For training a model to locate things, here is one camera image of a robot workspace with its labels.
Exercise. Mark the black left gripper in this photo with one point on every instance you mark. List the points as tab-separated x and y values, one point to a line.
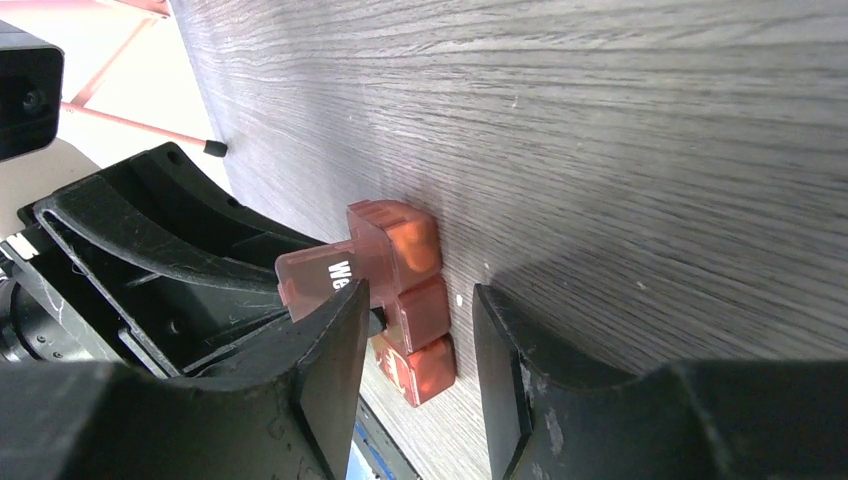
159	268

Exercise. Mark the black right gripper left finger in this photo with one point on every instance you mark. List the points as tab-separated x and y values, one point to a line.
281	408

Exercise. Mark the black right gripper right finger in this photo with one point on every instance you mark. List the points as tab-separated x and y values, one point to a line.
553	412

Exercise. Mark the brown translucent pill container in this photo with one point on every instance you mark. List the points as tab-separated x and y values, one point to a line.
396	248

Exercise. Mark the pink music stand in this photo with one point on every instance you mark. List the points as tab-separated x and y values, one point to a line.
127	81

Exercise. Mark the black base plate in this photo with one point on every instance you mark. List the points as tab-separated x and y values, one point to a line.
378	449

